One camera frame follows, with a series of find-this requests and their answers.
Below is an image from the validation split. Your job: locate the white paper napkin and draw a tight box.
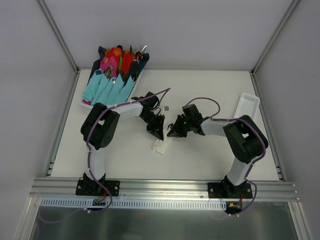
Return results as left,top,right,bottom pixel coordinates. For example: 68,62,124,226
152,126,172,155

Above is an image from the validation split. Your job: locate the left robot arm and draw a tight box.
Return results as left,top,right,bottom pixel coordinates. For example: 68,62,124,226
75,92,165,197

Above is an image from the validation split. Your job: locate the pink rolled napkin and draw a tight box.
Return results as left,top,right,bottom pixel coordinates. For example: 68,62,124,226
99,56,121,77

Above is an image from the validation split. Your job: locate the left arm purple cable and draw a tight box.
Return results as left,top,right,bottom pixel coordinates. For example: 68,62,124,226
84,87,172,213

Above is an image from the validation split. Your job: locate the dark navy rolled napkin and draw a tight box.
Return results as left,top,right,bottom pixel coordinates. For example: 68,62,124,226
136,53,150,76

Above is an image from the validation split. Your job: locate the light blue rolled napkin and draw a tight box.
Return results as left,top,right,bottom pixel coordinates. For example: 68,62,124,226
81,69,136,106

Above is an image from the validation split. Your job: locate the white slotted cable duct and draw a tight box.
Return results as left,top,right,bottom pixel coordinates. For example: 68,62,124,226
40,197,227,211

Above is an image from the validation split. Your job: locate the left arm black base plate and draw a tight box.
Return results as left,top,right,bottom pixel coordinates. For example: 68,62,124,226
75,178,121,197

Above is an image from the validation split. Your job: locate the white tray of rolled napkins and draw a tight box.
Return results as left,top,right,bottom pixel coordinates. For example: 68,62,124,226
81,45,150,108

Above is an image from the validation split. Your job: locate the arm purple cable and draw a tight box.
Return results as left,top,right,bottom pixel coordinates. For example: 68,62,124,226
186,97,266,217
84,87,172,213

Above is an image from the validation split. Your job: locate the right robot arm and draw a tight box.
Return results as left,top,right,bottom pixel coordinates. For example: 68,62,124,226
167,104,269,199

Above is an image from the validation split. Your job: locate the aluminium mounting rail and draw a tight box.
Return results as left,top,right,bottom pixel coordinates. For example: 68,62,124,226
29,177,301,202

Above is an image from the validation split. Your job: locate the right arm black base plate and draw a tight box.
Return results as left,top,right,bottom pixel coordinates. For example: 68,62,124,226
207,181,253,200

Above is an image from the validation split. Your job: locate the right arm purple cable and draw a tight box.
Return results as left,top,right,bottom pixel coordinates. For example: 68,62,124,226
186,97,266,217

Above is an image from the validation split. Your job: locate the small white perforated basket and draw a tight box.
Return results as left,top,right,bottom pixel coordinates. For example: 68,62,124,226
234,93,260,120

